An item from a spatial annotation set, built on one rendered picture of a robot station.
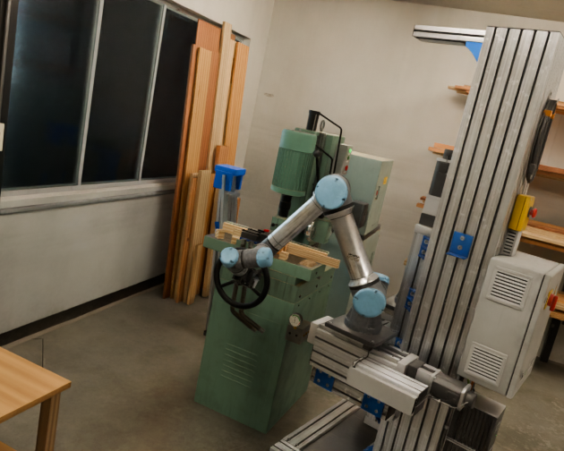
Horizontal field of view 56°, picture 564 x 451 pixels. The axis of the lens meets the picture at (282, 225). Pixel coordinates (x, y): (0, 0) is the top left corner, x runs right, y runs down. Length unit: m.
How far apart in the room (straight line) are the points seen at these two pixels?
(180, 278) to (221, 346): 1.43
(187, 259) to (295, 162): 1.83
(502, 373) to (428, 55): 3.36
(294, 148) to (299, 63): 2.70
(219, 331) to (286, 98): 2.95
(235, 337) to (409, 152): 2.73
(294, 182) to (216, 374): 1.08
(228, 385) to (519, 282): 1.55
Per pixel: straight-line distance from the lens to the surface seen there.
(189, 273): 4.17
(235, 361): 2.81
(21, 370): 2.14
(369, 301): 1.95
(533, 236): 4.36
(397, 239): 4.97
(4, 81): 2.84
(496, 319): 2.09
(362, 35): 5.09
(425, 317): 2.22
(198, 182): 4.03
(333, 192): 1.89
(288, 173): 2.59
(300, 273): 2.53
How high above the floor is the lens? 1.58
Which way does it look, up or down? 12 degrees down
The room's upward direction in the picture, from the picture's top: 12 degrees clockwise
